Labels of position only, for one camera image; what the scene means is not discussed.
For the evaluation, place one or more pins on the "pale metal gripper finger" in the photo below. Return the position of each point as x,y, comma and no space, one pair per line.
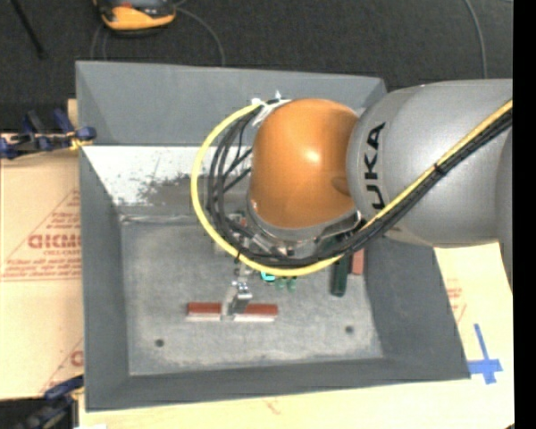
242,301
227,303

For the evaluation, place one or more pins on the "red-brown block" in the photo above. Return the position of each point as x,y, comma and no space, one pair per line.
203,309
357,263

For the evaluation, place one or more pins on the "grey metal bin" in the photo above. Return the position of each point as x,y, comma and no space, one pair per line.
170,284

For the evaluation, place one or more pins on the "dark green flat block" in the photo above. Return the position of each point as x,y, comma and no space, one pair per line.
339,280

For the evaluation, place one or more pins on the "brown cardboard board, red print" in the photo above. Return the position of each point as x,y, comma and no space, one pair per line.
36,311

